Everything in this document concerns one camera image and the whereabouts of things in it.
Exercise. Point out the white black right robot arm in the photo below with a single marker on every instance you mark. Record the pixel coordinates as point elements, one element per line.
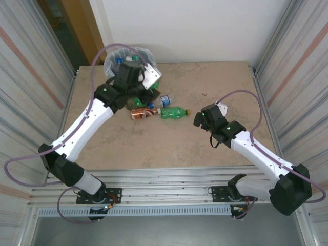
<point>256,153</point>

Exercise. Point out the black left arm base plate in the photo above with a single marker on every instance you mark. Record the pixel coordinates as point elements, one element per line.
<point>115,194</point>

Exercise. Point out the brown bottle white cap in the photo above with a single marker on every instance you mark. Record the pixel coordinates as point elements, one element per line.
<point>143,112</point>

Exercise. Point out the dark green waste bin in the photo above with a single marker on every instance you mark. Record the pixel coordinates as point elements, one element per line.
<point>130,103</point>

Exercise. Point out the white plastic bin liner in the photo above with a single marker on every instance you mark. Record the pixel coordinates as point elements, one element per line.
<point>110,64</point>

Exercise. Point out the aluminium frame rails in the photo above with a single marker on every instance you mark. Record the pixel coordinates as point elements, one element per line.
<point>166,184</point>

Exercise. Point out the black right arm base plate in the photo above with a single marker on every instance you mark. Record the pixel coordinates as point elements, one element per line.
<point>220,193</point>

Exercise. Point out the green bottle yellow cap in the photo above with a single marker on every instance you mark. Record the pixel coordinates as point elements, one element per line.
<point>174,112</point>

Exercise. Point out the brown wooden door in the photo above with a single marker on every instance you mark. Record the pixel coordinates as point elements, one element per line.
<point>77,25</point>

